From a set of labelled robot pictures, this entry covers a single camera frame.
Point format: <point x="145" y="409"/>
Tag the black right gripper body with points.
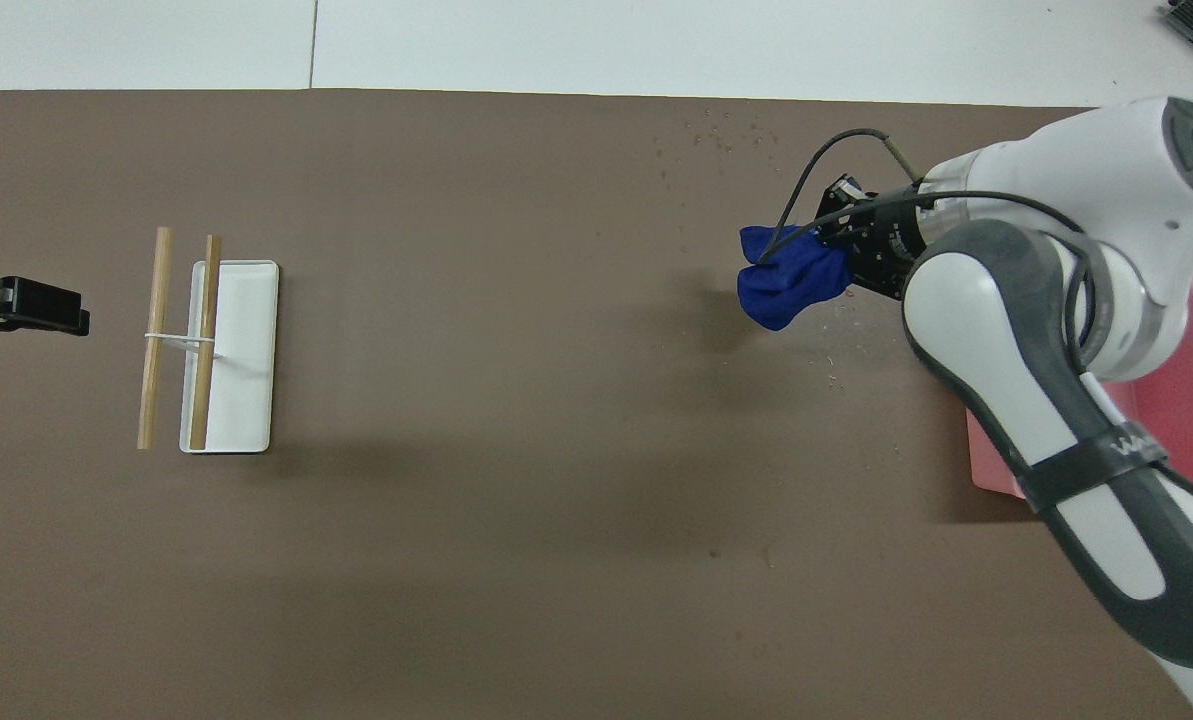
<point x="886" y="245"/>

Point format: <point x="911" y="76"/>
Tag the blue towel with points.
<point x="786" y="285"/>

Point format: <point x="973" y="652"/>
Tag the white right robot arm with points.
<point x="1056" y="170"/>

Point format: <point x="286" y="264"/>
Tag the white towel rack wooden bars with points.
<point x="251" y="350"/>

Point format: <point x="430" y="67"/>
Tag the pink plastic bin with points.
<point x="1181" y="420"/>

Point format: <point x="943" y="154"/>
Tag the brown table mat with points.
<point x="516" y="480"/>

